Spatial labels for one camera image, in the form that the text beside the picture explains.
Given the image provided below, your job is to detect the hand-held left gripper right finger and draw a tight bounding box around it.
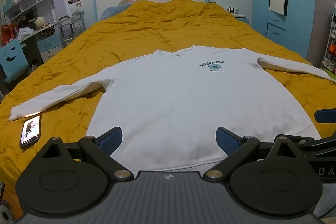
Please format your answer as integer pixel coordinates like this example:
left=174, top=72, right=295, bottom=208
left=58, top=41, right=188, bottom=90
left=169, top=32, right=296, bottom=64
left=203, top=127, right=302, bottom=185

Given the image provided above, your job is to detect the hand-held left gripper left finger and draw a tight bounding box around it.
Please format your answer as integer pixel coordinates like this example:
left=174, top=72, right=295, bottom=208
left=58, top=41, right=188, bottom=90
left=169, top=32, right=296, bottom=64
left=39, top=126, right=133, bottom=182

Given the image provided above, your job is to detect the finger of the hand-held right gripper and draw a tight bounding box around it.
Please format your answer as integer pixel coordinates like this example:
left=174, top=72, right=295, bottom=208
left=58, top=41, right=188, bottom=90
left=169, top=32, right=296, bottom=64
left=289, top=135, right=336, bottom=159
left=314, top=109, right=336, bottom=124

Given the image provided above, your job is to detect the white printed sweatshirt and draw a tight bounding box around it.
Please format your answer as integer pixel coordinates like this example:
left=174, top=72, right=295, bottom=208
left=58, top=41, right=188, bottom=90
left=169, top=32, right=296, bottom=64
left=9, top=46, right=336, bottom=174

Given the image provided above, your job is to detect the white shoe rack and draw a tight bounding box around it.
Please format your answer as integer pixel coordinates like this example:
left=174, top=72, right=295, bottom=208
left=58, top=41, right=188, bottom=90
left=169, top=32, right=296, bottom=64
left=320, top=13, right=336, bottom=75

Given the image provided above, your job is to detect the black smartphone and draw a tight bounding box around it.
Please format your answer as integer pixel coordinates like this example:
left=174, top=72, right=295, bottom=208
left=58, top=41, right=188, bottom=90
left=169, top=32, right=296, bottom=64
left=20, top=115, right=42, bottom=148

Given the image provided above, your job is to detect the blue white wardrobe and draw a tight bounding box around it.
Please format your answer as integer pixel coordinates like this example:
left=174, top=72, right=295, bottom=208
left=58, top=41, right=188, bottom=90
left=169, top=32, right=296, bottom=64
left=251, top=0, right=317, bottom=60

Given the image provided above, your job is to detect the mustard yellow blanket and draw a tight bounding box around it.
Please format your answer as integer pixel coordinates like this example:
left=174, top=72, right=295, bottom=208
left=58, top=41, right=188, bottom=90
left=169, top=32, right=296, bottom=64
left=0, top=0, right=336, bottom=218

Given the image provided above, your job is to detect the blue drawer desk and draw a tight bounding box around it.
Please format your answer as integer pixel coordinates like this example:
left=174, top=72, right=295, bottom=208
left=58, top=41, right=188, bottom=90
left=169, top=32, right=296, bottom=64
left=18, top=20, right=67, bottom=63

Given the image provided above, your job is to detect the white slatted chair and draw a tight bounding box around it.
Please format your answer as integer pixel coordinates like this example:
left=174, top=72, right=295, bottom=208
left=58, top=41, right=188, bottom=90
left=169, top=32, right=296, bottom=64
left=59, top=12, right=87, bottom=42

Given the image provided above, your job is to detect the blue white nightstand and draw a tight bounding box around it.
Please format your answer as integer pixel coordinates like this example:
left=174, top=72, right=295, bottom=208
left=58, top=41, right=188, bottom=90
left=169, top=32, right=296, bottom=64
left=233, top=13, right=250, bottom=25

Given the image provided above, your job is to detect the blue face cutout chair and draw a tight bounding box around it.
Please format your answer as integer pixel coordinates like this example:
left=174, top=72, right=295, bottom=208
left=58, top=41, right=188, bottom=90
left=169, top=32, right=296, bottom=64
left=0, top=39, right=29, bottom=83

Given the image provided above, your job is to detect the blue pillow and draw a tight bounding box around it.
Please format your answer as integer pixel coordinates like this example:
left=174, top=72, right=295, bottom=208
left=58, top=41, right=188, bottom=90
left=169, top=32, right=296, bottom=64
left=101, top=0, right=137, bottom=20

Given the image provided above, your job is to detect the white plastic bag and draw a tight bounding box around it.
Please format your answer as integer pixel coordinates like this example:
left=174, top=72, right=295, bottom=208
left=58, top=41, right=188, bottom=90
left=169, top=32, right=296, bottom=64
left=17, top=27, right=35, bottom=40

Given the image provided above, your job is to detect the red bag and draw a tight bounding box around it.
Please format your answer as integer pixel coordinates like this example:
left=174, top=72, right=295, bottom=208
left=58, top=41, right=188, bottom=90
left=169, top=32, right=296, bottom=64
left=0, top=25, right=19, bottom=46

